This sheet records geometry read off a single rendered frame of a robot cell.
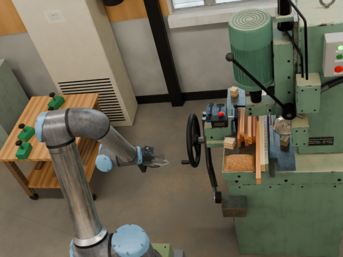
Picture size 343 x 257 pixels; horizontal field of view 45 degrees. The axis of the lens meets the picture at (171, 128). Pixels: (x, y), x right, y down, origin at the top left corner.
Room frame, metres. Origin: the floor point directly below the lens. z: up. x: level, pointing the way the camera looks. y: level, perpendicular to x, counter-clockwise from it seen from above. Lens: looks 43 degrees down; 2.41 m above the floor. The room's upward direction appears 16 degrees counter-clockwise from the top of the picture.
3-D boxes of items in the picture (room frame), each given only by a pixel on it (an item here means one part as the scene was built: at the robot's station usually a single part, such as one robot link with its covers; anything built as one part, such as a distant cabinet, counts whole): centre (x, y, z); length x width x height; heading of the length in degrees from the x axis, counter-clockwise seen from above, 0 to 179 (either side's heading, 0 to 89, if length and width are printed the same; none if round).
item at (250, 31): (1.44, -0.42, 1.35); 0.18 x 0.18 x 0.31
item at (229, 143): (1.36, -0.25, 0.92); 0.05 x 0.04 x 0.04; 53
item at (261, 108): (1.43, -0.44, 1.03); 0.14 x 0.07 x 0.09; 71
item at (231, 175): (1.48, -0.32, 0.87); 0.61 x 0.30 x 0.06; 161
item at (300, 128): (1.23, -0.54, 1.02); 0.09 x 0.07 x 0.12; 161
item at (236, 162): (1.24, -0.26, 0.92); 0.14 x 0.09 x 0.04; 71
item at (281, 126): (1.28, -0.50, 1.02); 0.12 x 0.03 x 0.12; 71
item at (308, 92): (1.22, -0.57, 1.22); 0.09 x 0.08 x 0.15; 71
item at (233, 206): (1.24, -0.20, 0.58); 0.12 x 0.08 x 0.08; 71
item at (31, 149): (2.38, 0.84, 0.32); 0.66 x 0.57 x 0.64; 160
